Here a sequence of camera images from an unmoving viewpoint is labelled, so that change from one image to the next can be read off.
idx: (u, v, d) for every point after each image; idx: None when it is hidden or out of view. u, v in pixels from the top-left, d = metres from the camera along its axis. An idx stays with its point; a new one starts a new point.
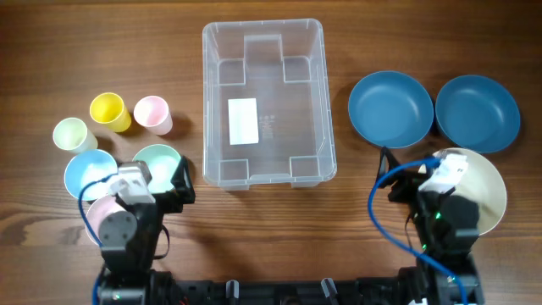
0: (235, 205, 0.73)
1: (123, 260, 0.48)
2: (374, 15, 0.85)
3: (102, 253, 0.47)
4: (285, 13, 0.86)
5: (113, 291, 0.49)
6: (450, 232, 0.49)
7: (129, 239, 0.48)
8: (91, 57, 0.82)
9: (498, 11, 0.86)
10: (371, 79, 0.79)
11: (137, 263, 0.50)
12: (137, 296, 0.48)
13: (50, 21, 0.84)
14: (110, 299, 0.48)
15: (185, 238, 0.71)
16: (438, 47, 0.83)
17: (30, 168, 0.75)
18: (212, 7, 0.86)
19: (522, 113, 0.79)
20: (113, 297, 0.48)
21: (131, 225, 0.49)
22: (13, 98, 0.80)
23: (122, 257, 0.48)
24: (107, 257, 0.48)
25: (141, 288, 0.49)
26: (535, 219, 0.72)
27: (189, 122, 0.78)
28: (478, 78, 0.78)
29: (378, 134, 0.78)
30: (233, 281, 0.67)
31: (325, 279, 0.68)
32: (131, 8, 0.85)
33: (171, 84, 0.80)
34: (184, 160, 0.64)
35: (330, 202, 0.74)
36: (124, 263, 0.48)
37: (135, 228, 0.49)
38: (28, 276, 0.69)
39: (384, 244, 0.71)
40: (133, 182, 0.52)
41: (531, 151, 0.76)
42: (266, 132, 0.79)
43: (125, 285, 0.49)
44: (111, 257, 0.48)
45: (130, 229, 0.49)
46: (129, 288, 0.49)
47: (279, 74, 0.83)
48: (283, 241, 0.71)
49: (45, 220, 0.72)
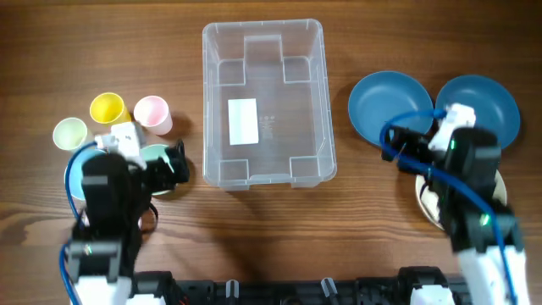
0: (235, 205, 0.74)
1: (103, 197, 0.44)
2: (373, 15, 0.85)
3: (84, 186, 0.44)
4: (285, 13, 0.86)
5: (85, 244, 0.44)
6: (468, 155, 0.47)
7: (110, 170, 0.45)
8: (91, 57, 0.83)
9: (498, 11, 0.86)
10: (371, 79, 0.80)
11: (117, 207, 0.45)
12: (110, 252, 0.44)
13: (50, 22, 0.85)
14: (81, 252, 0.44)
15: (185, 238, 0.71)
16: (438, 47, 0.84)
17: (30, 168, 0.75)
18: (212, 7, 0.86)
19: (522, 112, 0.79)
20: (84, 251, 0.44)
21: (115, 158, 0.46)
22: (13, 98, 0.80)
23: (104, 193, 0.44)
24: (88, 192, 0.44)
25: (113, 244, 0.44)
26: (536, 219, 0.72)
27: (189, 122, 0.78)
28: (478, 78, 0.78)
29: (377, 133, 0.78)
30: (234, 281, 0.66)
31: (325, 279, 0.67)
32: (131, 9, 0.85)
33: (171, 84, 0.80)
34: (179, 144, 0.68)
35: (329, 202, 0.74)
36: (102, 202, 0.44)
37: (123, 161, 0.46)
38: (28, 275, 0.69)
39: (384, 244, 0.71)
40: (124, 136, 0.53)
41: (530, 151, 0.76)
42: (266, 132, 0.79)
43: (98, 239, 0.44)
44: (91, 191, 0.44)
45: (113, 160, 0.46)
46: (102, 241, 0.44)
47: (279, 74, 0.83)
48: (283, 241, 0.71)
49: (46, 220, 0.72)
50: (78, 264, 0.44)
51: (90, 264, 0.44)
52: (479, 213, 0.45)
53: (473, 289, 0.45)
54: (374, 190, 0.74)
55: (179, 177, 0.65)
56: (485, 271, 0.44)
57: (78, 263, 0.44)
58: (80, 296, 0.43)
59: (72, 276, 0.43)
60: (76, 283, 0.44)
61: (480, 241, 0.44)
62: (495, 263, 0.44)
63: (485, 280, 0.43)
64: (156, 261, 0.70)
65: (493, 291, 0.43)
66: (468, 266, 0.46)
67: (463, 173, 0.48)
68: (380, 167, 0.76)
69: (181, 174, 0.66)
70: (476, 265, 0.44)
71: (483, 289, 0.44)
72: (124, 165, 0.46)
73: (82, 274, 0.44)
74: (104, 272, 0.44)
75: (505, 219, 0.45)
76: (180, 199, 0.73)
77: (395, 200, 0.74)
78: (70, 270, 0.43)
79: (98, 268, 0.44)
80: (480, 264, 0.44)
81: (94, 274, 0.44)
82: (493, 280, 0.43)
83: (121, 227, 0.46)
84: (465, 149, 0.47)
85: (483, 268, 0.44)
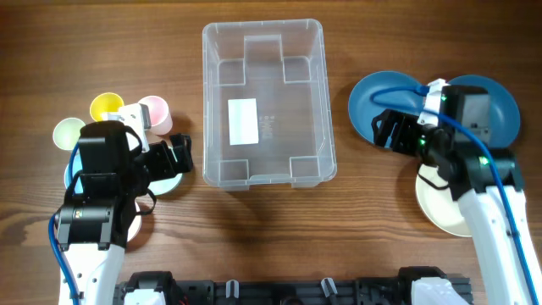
0: (235, 205, 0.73)
1: (102, 156, 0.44)
2: (373, 15, 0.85)
3: (82, 146, 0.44)
4: (285, 13, 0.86)
5: (75, 209, 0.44)
6: (460, 102, 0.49)
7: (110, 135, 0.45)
8: (91, 57, 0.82)
9: (499, 11, 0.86)
10: (370, 79, 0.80)
11: (113, 169, 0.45)
12: (102, 216, 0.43)
13: (50, 21, 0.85)
14: (71, 216, 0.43)
15: (184, 238, 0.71)
16: (438, 47, 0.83)
17: (30, 168, 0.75)
18: (212, 7, 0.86)
19: (522, 112, 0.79)
20: (74, 215, 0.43)
21: (118, 125, 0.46)
22: (13, 98, 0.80)
23: (102, 152, 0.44)
24: (86, 150, 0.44)
25: (106, 207, 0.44)
26: (535, 219, 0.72)
27: (189, 122, 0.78)
28: (478, 78, 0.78)
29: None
30: (233, 281, 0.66)
31: (325, 279, 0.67)
32: (131, 8, 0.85)
33: (171, 84, 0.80)
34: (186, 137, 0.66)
35: (329, 202, 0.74)
36: (99, 163, 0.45)
37: (124, 126, 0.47)
38: (28, 275, 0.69)
39: (384, 244, 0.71)
40: None
41: (530, 151, 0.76)
42: (266, 132, 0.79)
43: (90, 203, 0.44)
44: (90, 150, 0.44)
45: (115, 128, 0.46)
46: (94, 207, 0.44)
47: (279, 74, 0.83)
48: (283, 241, 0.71)
49: (46, 220, 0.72)
50: (69, 230, 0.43)
51: (80, 230, 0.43)
52: (478, 156, 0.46)
53: (475, 230, 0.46)
54: (375, 190, 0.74)
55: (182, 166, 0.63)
56: (486, 209, 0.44)
57: (69, 227, 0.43)
58: (70, 263, 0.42)
59: (62, 241, 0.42)
60: (67, 249, 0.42)
61: (478, 179, 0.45)
62: (496, 202, 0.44)
63: (485, 219, 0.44)
64: (156, 261, 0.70)
65: (494, 230, 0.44)
66: (469, 209, 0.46)
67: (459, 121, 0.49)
68: (381, 167, 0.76)
69: (185, 163, 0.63)
70: (476, 204, 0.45)
71: (484, 227, 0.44)
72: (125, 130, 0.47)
73: (73, 239, 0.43)
74: (96, 236, 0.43)
75: (500, 163, 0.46)
76: (180, 198, 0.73)
77: (395, 200, 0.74)
78: (61, 235, 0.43)
79: (89, 233, 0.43)
80: (480, 202, 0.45)
81: (85, 240, 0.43)
82: (494, 218, 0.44)
83: (116, 191, 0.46)
84: (456, 97, 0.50)
85: (483, 206, 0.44)
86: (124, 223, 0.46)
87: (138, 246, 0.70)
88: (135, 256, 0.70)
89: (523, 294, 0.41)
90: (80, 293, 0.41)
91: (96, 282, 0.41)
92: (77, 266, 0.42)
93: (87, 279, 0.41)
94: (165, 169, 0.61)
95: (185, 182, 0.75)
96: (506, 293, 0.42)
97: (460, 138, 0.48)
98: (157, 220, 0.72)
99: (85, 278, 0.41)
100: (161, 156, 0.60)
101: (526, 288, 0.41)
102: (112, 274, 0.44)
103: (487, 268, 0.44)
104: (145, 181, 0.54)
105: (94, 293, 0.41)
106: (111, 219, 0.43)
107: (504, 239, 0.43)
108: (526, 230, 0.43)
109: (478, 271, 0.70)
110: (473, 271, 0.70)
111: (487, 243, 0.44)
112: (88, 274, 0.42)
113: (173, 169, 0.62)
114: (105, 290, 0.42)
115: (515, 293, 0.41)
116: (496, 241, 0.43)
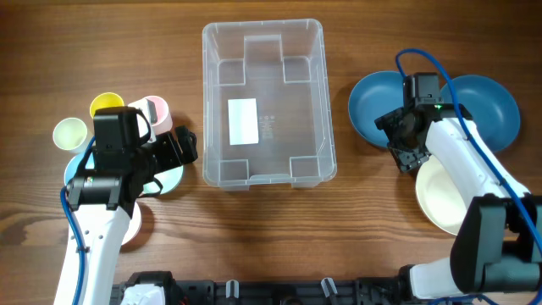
0: (235, 205, 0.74)
1: (113, 132, 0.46)
2: (373, 15, 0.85)
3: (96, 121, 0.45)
4: (285, 13, 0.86)
5: (86, 177, 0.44)
6: (412, 82, 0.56)
7: (124, 112, 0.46)
8: (91, 57, 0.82)
9: (499, 11, 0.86)
10: (370, 80, 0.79)
11: (123, 145, 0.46)
12: (111, 185, 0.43)
13: (49, 21, 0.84)
14: (82, 184, 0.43)
15: (184, 238, 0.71)
16: (438, 47, 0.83)
17: (29, 168, 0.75)
18: (212, 7, 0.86)
19: (522, 112, 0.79)
20: (86, 180, 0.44)
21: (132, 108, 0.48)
22: (13, 97, 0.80)
23: (113, 128, 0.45)
24: (99, 126, 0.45)
25: (114, 177, 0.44)
26: None
27: (189, 122, 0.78)
28: (478, 78, 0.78)
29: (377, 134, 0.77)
30: (233, 281, 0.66)
31: (325, 279, 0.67)
32: (130, 8, 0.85)
33: (171, 84, 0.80)
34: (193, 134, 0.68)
35: (329, 202, 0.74)
36: (110, 139, 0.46)
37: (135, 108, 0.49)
38: (28, 275, 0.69)
39: (384, 244, 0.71)
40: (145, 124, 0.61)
41: (531, 152, 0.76)
42: (266, 132, 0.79)
43: (100, 174, 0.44)
44: (102, 125, 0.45)
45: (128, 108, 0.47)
46: (103, 176, 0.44)
47: (279, 74, 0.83)
48: (283, 241, 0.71)
49: (46, 220, 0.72)
50: (79, 194, 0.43)
51: (90, 194, 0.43)
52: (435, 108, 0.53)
53: (441, 150, 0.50)
54: (375, 190, 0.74)
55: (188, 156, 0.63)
56: (443, 128, 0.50)
57: (79, 191, 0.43)
58: (79, 220, 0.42)
59: (73, 202, 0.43)
60: (76, 211, 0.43)
61: (436, 117, 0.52)
62: (450, 122, 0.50)
63: (445, 134, 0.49)
64: (155, 261, 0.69)
65: (451, 137, 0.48)
66: (432, 135, 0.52)
67: (417, 97, 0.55)
68: (381, 167, 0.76)
69: (190, 154, 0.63)
70: (439, 130, 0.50)
71: (444, 141, 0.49)
72: (136, 113, 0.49)
73: (83, 202, 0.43)
74: (105, 198, 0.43)
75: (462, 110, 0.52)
76: (179, 199, 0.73)
77: (395, 200, 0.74)
78: (71, 197, 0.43)
79: (100, 196, 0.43)
80: (440, 126, 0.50)
81: (94, 201, 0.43)
82: (450, 131, 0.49)
83: (124, 166, 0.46)
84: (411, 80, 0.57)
85: (440, 126, 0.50)
86: (131, 192, 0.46)
87: (138, 246, 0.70)
88: (135, 256, 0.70)
89: (486, 172, 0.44)
90: (86, 247, 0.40)
91: (102, 240, 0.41)
92: (85, 224, 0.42)
93: (94, 235, 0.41)
94: (171, 158, 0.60)
95: (185, 183, 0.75)
96: (472, 177, 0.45)
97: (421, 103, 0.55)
98: (157, 220, 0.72)
99: (92, 235, 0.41)
100: (168, 146, 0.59)
101: (488, 169, 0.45)
102: (116, 238, 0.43)
103: (457, 171, 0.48)
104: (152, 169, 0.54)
105: (99, 251, 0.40)
106: (119, 185, 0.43)
107: (460, 141, 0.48)
108: (478, 136, 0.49)
109: None
110: None
111: (450, 151, 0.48)
112: (96, 230, 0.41)
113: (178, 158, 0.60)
114: (109, 250, 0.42)
115: (481, 174, 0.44)
116: (454, 143, 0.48)
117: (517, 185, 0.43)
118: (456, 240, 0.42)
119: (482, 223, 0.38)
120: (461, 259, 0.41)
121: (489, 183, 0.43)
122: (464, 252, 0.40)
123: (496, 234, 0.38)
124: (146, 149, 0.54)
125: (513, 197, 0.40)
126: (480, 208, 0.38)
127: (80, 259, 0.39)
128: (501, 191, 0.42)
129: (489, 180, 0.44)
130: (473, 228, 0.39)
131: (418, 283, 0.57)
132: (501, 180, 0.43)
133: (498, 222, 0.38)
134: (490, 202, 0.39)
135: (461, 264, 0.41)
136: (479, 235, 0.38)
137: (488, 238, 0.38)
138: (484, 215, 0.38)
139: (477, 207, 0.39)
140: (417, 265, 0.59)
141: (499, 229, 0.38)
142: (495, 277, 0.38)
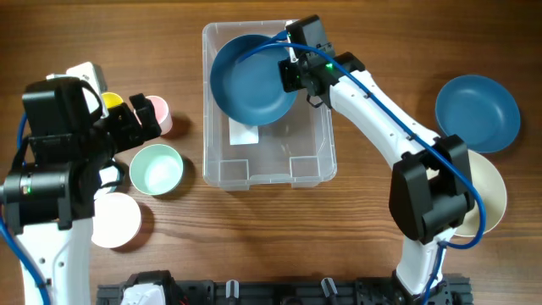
0: (235, 205, 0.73)
1: (52, 116, 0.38)
2: (374, 16, 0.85)
3: (28, 104, 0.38)
4: (285, 13, 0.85)
5: (24, 180, 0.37)
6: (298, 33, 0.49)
7: (60, 89, 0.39)
8: (91, 57, 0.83)
9: (499, 10, 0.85)
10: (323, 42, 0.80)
11: (69, 131, 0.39)
12: (56, 184, 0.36)
13: (48, 21, 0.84)
14: (18, 191, 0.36)
15: (183, 238, 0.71)
16: (439, 47, 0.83)
17: None
18: (212, 7, 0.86)
19: (522, 112, 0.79)
20: (22, 187, 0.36)
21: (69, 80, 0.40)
22: (12, 97, 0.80)
23: (52, 108, 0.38)
24: (34, 109, 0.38)
25: (59, 172, 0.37)
26: (534, 219, 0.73)
27: (189, 122, 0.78)
28: (478, 78, 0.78)
29: (264, 104, 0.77)
30: (233, 281, 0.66)
31: (325, 279, 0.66)
32: (130, 8, 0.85)
33: (171, 84, 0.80)
34: (141, 99, 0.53)
35: (329, 202, 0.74)
36: (51, 124, 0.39)
37: (76, 80, 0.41)
38: None
39: (384, 244, 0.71)
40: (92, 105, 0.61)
41: (531, 151, 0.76)
42: (266, 132, 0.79)
43: (39, 171, 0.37)
44: (36, 106, 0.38)
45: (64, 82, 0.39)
46: (44, 174, 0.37)
47: None
48: (283, 240, 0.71)
49: None
50: (18, 208, 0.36)
51: (31, 207, 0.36)
52: (324, 68, 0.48)
53: (348, 113, 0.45)
54: (375, 190, 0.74)
55: (148, 130, 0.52)
56: (342, 91, 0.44)
57: (18, 207, 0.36)
58: (27, 248, 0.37)
59: (12, 224, 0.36)
60: (20, 234, 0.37)
61: (332, 81, 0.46)
62: (347, 81, 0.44)
63: (346, 97, 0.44)
64: (156, 261, 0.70)
65: (351, 97, 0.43)
66: (335, 99, 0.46)
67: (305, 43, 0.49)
68: (381, 167, 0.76)
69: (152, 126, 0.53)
70: (338, 94, 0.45)
71: (346, 102, 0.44)
72: (80, 85, 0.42)
73: (25, 220, 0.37)
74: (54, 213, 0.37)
75: (344, 58, 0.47)
76: (180, 198, 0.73)
77: None
78: (9, 219, 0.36)
79: (45, 206, 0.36)
80: (337, 89, 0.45)
81: (41, 218, 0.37)
82: (351, 92, 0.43)
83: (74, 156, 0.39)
84: (295, 30, 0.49)
85: (338, 89, 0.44)
86: (85, 190, 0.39)
87: (138, 246, 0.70)
88: (135, 257, 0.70)
89: (395, 126, 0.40)
90: (47, 280, 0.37)
91: (63, 266, 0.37)
92: (37, 250, 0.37)
93: (52, 263, 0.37)
94: (132, 137, 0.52)
95: (185, 183, 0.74)
96: (384, 139, 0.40)
97: (312, 58, 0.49)
98: (157, 220, 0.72)
99: (48, 264, 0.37)
100: (124, 120, 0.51)
101: (395, 123, 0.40)
102: (83, 254, 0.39)
103: (369, 134, 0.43)
104: (108, 150, 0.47)
105: (61, 278, 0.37)
106: (65, 182, 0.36)
107: (362, 100, 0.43)
108: (379, 91, 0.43)
109: (478, 271, 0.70)
110: (474, 271, 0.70)
111: (355, 113, 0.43)
112: (52, 257, 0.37)
113: (141, 136, 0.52)
114: (75, 273, 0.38)
115: (391, 131, 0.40)
116: (356, 106, 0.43)
117: (426, 131, 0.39)
118: (392, 198, 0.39)
119: (409, 188, 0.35)
120: (400, 216, 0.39)
121: (400, 141, 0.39)
122: (402, 219, 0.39)
123: (426, 194, 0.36)
124: (99, 127, 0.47)
125: (428, 149, 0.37)
126: (403, 174, 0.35)
127: (41, 296, 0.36)
128: (414, 146, 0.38)
129: (400, 135, 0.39)
130: (403, 196, 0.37)
131: (408, 275, 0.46)
132: (412, 135, 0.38)
133: (423, 182, 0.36)
134: (412, 163, 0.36)
135: (402, 218, 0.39)
136: (410, 197, 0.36)
137: (419, 197, 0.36)
138: (409, 181, 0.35)
139: (401, 180, 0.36)
140: (401, 263, 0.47)
141: (424, 185, 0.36)
142: (435, 221, 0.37)
